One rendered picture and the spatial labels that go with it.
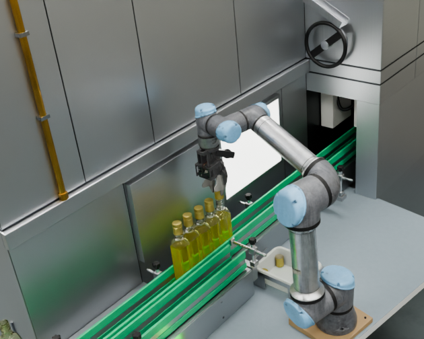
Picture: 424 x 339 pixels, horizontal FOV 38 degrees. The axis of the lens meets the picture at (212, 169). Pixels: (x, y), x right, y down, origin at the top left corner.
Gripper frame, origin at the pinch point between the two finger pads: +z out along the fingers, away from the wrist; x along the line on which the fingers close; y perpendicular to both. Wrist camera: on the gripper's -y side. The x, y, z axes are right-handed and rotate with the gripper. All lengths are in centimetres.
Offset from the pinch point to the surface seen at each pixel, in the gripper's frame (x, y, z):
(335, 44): 2, -83, -31
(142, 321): 5, 51, 23
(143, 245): -12.6, 30.0, 11.9
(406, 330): 42, -85, 118
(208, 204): 0.9, 7.0, 2.5
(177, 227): 0.9, 24.3, 2.2
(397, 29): 23, -98, -36
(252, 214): -3.5, -22.9, 25.8
